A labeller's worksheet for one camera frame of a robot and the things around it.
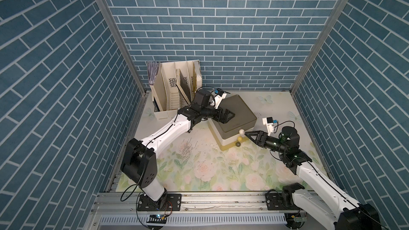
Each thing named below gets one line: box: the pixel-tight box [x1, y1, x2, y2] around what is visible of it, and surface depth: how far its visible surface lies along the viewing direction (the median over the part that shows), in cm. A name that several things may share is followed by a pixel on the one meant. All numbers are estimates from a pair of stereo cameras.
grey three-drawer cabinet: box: [207, 94, 258, 151], surface depth 82 cm
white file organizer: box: [149, 59, 203, 121], surface depth 104 cm
